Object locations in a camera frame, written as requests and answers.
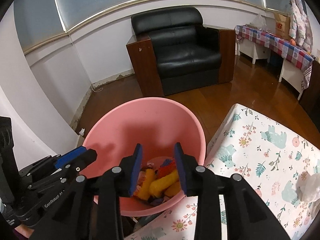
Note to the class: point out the pink plastic basin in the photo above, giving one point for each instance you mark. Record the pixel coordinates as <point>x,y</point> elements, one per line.
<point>150,120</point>

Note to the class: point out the plaid tablecloth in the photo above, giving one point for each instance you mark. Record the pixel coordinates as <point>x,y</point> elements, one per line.
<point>272,41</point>

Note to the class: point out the white paper scrap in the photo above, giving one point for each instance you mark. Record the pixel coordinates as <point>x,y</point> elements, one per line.
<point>81,131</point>

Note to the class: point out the hanging floral clothing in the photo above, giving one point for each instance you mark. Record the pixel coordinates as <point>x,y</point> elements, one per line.
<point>301,22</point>

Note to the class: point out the floral printed table cover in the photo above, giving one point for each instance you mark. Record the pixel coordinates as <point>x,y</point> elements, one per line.
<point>262,150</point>

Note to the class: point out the cardboard box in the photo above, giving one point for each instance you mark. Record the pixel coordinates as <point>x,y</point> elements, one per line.
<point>282,25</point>

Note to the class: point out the orange fruit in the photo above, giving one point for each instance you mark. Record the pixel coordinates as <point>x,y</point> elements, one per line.
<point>293,42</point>

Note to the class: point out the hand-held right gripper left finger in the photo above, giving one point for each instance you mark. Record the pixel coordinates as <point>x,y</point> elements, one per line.
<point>136,170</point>

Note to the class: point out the white table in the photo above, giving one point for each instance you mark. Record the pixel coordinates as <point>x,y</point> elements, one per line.
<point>290,72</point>

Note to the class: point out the crumpled clear plastic bag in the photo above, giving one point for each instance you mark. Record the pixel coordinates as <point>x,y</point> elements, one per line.
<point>308,187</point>

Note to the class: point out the white plastic bag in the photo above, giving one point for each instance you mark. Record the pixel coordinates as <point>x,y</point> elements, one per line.
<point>258,21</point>

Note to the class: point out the black leather armchair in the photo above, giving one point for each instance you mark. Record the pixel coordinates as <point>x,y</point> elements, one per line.
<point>185,47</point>

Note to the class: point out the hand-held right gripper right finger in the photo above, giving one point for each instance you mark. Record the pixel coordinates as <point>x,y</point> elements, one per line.
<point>180,170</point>

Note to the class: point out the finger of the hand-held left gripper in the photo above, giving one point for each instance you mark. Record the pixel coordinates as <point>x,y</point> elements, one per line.
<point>72,156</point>

